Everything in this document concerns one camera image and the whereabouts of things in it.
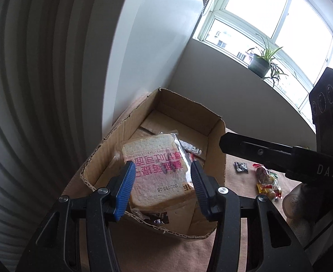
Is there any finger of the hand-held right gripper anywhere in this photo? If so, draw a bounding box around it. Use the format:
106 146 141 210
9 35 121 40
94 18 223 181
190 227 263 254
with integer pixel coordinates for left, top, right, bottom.
219 132 295 173

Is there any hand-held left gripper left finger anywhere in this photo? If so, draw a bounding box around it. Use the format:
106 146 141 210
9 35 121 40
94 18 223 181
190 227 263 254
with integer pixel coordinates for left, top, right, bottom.
15 161 136 272

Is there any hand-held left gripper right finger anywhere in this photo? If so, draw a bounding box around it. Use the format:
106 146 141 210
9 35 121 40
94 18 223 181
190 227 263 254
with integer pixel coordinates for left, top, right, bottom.
191 161 314 272

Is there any cardboard box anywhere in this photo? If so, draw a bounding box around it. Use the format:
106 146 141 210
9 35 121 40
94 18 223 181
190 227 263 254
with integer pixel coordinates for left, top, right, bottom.
80 88 226 240

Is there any sliced bread packet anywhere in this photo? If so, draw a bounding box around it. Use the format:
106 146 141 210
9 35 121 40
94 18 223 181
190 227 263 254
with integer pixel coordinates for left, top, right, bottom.
114 132 201 214

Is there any clear bag of mixed candies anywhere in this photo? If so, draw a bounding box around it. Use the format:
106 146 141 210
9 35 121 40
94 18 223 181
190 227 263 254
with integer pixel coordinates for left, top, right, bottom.
252 163 283 202

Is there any person's right hand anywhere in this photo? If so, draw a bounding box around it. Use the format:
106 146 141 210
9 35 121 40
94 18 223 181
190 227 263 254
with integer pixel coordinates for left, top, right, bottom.
282 182 324 262

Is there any silver foil snack packet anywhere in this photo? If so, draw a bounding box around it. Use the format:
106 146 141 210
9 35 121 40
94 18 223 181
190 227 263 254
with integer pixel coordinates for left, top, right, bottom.
180 139 203 155

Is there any pink tablecloth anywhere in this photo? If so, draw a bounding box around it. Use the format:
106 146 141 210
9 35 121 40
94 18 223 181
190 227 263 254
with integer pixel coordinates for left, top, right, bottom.
61 93 321 272

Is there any dark brown snack packet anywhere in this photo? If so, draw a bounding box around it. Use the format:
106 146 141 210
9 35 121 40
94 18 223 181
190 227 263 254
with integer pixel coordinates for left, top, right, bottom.
131 208 170 225

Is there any potted spider plant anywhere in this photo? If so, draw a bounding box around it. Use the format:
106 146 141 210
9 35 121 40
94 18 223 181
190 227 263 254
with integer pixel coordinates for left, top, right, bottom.
247 33 291 88

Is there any white ribbed panel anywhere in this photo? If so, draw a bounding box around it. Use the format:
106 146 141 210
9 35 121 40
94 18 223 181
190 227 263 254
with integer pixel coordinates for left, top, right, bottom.
0 0 133 264

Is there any white cabinet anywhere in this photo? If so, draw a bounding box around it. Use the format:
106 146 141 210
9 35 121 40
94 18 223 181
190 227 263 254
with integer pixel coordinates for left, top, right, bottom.
102 0 204 146

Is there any white framed window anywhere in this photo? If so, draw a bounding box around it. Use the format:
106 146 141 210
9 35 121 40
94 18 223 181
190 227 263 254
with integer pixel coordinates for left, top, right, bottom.
193 0 333 138

